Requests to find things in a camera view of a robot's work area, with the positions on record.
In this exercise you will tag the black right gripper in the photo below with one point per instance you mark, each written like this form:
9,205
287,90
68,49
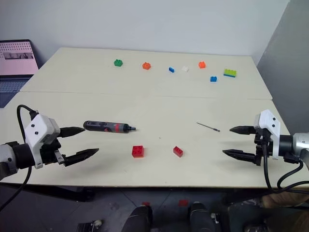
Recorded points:
262,147

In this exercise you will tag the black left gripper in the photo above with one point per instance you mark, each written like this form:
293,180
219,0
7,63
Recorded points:
50,152

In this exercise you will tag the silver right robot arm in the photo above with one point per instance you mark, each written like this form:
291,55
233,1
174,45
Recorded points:
299,145

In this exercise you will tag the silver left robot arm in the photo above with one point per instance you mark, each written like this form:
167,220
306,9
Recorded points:
7,154

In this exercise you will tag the grey red electric screwdriver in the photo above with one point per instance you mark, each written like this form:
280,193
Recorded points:
106,126

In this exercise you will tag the metal screwdriver bit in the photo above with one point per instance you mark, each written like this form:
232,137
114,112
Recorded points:
207,126

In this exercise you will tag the large red toy brick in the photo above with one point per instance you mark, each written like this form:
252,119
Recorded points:
137,151

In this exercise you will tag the small red toy brick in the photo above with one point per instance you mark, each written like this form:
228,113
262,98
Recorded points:
178,151

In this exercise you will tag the flat blue toy plate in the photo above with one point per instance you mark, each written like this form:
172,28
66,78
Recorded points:
229,76

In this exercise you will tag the square blue toy brick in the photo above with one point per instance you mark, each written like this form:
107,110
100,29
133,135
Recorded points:
213,79

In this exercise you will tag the lime green toy brick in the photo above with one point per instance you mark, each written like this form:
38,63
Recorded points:
230,72

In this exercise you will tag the black caster base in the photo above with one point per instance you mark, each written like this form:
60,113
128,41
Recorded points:
89,226

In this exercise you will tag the red piece on floor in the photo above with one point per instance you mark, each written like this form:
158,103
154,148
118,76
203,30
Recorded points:
183,203
145,203

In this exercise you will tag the dark rounded shape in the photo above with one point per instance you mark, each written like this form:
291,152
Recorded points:
138,218
201,217

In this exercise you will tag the orange toy brick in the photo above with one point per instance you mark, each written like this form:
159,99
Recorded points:
202,65
146,66

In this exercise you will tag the brown object under table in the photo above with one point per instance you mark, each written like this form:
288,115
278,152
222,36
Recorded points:
285,221

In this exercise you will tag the white toy brick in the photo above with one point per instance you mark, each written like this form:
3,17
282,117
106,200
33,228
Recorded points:
185,68

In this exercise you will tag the small blue toy brick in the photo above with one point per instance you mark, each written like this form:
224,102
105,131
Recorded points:
171,69

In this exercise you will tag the open laptop with pink screen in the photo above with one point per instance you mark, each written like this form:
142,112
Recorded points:
14,60

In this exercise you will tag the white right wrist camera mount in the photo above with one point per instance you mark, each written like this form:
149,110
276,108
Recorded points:
268,118

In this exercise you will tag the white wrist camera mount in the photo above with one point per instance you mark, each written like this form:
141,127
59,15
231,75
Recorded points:
39,125
268,118

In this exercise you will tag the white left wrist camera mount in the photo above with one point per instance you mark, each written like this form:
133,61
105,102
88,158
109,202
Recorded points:
39,125

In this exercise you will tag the black table frame bar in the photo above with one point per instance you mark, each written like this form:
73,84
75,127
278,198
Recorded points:
60,191

